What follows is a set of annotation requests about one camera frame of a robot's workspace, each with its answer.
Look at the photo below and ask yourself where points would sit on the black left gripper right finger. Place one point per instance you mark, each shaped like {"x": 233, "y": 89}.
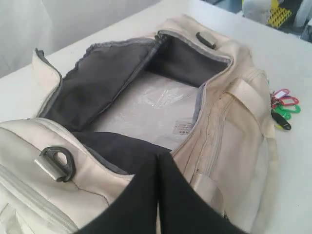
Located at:
{"x": 182, "y": 211}

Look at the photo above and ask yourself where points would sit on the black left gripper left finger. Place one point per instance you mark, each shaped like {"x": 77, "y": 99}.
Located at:
{"x": 135, "y": 210}

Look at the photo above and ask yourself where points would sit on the cream duffel bag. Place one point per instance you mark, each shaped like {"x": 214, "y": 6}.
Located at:
{"x": 187, "y": 91}

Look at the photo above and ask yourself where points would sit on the colourful key tag bunch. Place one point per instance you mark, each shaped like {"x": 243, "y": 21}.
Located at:
{"x": 283, "y": 106}

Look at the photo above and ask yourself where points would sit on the yellow black perforated object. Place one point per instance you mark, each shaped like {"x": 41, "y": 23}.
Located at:
{"x": 282, "y": 13}

